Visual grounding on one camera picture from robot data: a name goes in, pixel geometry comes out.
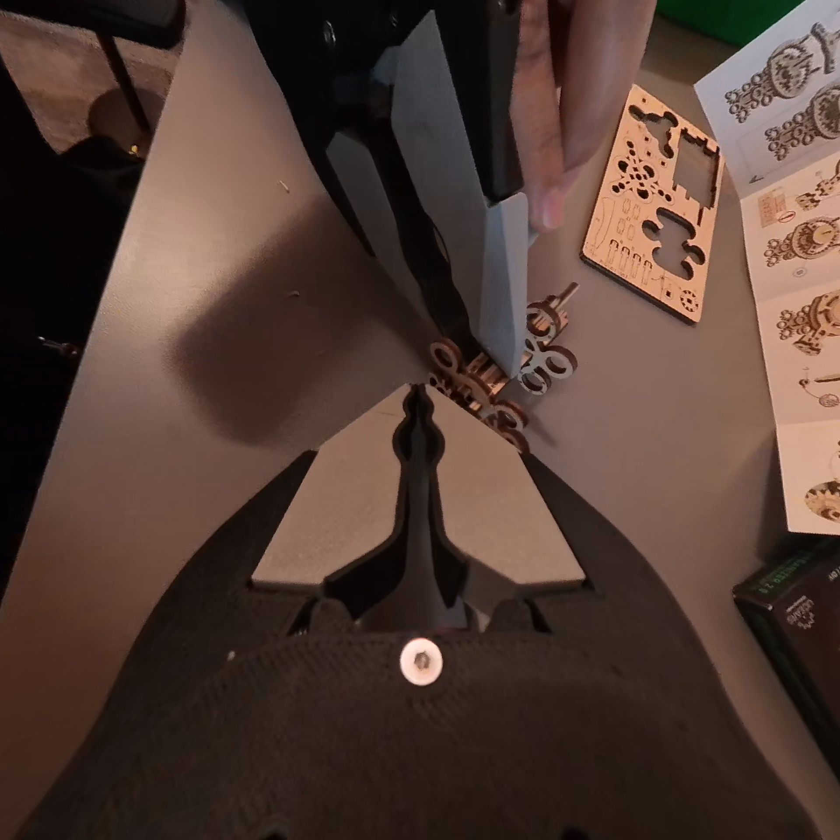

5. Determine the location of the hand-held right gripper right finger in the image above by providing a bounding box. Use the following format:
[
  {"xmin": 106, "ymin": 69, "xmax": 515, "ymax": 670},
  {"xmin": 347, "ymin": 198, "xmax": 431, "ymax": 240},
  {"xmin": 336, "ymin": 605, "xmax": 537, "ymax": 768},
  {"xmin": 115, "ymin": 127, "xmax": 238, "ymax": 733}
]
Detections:
[{"xmin": 420, "ymin": 385, "xmax": 587, "ymax": 624}]

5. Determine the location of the laser-cut wooden part sheet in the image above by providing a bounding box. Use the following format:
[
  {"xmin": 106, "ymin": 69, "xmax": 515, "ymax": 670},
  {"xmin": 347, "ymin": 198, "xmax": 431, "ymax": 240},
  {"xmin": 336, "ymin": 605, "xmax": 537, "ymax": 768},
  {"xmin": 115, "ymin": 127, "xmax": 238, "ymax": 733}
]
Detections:
[{"xmin": 579, "ymin": 84, "xmax": 726, "ymax": 326}]

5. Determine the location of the black model kit box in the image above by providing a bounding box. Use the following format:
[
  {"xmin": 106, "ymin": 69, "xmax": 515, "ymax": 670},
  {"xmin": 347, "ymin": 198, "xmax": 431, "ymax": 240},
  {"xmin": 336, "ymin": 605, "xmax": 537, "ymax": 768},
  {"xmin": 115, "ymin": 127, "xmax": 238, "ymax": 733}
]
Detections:
[{"xmin": 731, "ymin": 532, "xmax": 840, "ymax": 795}]

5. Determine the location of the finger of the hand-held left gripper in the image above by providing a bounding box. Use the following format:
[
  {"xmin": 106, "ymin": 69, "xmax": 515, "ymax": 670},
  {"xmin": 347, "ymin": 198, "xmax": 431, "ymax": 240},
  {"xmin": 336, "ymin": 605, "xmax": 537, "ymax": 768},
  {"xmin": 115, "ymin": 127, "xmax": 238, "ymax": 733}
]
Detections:
[
  {"xmin": 326, "ymin": 131, "xmax": 475, "ymax": 347},
  {"xmin": 392, "ymin": 10, "xmax": 532, "ymax": 383}
]

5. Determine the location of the green plastic bin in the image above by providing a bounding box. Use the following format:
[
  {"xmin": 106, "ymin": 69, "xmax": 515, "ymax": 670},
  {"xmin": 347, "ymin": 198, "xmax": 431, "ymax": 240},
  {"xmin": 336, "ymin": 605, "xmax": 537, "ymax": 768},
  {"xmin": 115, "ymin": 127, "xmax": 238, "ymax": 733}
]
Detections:
[{"xmin": 656, "ymin": 0, "xmax": 808, "ymax": 28}]

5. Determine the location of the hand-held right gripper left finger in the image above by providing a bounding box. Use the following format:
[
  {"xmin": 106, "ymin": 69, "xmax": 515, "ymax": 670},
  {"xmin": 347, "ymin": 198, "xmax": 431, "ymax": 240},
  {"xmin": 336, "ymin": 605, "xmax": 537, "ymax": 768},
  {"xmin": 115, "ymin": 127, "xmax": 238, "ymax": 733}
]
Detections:
[{"xmin": 251, "ymin": 385, "xmax": 424, "ymax": 619}]

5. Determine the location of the wooden gear model assembly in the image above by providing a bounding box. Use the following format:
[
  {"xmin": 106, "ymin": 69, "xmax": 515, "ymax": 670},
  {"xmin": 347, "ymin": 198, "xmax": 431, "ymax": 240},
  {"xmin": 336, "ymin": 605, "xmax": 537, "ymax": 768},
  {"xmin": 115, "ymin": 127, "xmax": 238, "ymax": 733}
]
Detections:
[{"xmin": 427, "ymin": 282, "xmax": 581, "ymax": 455}]

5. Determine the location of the round stand base with pole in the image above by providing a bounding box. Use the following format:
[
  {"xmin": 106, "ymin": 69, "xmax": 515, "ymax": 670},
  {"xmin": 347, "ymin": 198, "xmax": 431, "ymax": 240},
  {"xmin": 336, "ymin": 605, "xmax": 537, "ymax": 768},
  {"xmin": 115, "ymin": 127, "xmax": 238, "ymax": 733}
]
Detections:
[{"xmin": 85, "ymin": 33, "xmax": 166, "ymax": 156}]

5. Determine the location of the person's left hand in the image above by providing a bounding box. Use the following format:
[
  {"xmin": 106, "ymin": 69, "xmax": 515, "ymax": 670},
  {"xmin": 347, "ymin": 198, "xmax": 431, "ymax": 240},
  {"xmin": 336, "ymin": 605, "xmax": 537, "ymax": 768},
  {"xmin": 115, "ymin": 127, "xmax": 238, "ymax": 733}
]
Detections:
[{"xmin": 511, "ymin": 0, "xmax": 658, "ymax": 232}]

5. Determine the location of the folded assembly instruction leaflet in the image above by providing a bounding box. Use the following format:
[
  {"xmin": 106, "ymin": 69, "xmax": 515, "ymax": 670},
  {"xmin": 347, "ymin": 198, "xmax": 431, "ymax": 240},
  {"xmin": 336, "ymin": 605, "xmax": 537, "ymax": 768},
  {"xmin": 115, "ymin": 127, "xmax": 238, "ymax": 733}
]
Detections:
[{"xmin": 694, "ymin": 0, "xmax": 840, "ymax": 536}]

